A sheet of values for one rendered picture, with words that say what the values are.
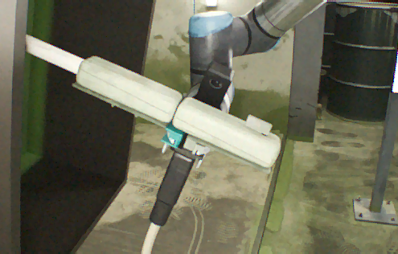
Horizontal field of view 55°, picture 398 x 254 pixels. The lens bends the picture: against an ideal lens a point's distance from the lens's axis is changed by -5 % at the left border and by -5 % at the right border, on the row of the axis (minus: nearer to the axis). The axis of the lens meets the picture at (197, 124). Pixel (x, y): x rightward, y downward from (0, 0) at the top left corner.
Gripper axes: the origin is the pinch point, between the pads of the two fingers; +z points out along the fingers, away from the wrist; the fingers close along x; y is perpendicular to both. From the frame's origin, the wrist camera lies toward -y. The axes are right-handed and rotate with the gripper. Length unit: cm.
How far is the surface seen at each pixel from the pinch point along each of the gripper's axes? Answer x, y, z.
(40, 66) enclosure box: 49, 22, -51
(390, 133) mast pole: -78, 9, -117
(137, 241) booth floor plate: 3, 85, -77
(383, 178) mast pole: -87, 29, -118
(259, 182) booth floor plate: -41, 65, -135
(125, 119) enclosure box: 19, 25, -51
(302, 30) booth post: -33, -9, -203
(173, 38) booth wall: 40, 32, -214
